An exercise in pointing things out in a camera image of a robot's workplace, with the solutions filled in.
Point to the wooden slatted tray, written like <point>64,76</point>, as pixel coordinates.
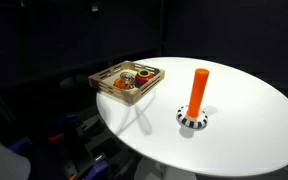
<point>127,98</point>

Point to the orange stacking peg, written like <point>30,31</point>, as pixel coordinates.
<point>198,90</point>

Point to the black white striped peg base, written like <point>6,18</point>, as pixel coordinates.
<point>192,123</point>

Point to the purple plastic object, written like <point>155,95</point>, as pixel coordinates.
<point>20,144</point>
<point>98,169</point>

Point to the white rounded object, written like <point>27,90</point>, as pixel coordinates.
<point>2,160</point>

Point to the small grey wall device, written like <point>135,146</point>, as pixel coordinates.
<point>95,7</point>

